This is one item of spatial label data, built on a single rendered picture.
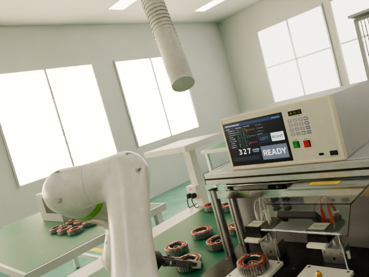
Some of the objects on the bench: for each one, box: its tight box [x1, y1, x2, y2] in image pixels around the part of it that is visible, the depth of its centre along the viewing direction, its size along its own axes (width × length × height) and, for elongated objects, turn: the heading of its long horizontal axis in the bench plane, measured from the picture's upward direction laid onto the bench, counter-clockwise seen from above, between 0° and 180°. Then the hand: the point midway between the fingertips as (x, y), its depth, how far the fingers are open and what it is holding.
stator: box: [206, 235, 223, 251], centre depth 161 cm, size 11×11×4 cm
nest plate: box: [226, 259, 284, 277], centre depth 125 cm, size 15×15×1 cm
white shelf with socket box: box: [144, 132, 223, 208], centre depth 220 cm, size 35×37×46 cm
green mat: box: [87, 208, 239, 277], centre depth 178 cm, size 94×61×1 cm, turn 30°
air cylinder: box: [260, 237, 287, 257], centre depth 135 cm, size 5×8×6 cm
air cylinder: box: [321, 242, 352, 265], centre depth 117 cm, size 5×8×6 cm
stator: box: [176, 253, 203, 273], centre depth 148 cm, size 11×11×4 cm
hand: (188, 262), depth 148 cm, fingers closed on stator, 11 cm apart
